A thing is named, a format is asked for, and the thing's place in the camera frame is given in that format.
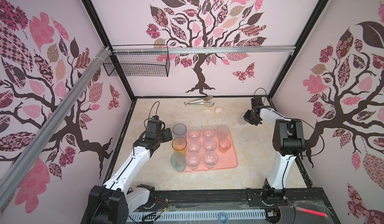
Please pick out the yellow amber glass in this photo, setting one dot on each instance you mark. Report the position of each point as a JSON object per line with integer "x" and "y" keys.
{"x": 179, "y": 144}

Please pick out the metal tongs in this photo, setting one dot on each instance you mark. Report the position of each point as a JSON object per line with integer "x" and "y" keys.
{"x": 205, "y": 101}

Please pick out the pink tray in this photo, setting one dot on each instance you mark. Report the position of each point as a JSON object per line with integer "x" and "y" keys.
{"x": 227, "y": 160}

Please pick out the black wire basket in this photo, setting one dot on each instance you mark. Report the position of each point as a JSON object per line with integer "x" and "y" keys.
{"x": 138, "y": 60}

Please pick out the pink transparent cup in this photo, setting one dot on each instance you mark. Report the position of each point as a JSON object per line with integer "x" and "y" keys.
{"x": 224, "y": 145}

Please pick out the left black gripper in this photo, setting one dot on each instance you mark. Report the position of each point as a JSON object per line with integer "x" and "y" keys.
{"x": 168, "y": 136}

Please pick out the clear faceted glass front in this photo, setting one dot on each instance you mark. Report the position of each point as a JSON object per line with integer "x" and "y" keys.
{"x": 194, "y": 146}

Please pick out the aluminium rail left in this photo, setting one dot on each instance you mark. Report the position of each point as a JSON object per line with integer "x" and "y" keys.
{"x": 24, "y": 163}

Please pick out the pink oval soap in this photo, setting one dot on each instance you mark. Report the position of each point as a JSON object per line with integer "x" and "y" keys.
{"x": 218, "y": 110}

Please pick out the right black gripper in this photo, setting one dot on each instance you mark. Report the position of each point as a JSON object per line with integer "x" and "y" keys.
{"x": 246, "y": 116}

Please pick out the white slotted cable duct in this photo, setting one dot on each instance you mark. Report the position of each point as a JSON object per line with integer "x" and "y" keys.
{"x": 219, "y": 217}

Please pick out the aluminium rail back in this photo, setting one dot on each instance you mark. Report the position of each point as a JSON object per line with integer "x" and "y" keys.
{"x": 207, "y": 50}

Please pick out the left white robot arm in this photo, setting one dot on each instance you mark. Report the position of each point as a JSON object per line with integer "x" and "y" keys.
{"x": 112, "y": 203}

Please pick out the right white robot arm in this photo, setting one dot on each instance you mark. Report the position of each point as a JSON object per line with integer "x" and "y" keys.
{"x": 288, "y": 142}

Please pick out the green tall cup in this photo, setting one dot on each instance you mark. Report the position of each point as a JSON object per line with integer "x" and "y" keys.
{"x": 178, "y": 161}

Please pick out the pink marker pen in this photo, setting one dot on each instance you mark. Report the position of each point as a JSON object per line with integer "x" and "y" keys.
{"x": 312, "y": 212}

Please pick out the aluminium rail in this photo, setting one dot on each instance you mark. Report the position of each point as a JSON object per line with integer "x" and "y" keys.
{"x": 207, "y": 50}
{"x": 24, "y": 163}

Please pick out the blue tall cup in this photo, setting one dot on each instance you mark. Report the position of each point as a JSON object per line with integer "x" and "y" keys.
{"x": 179, "y": 130}

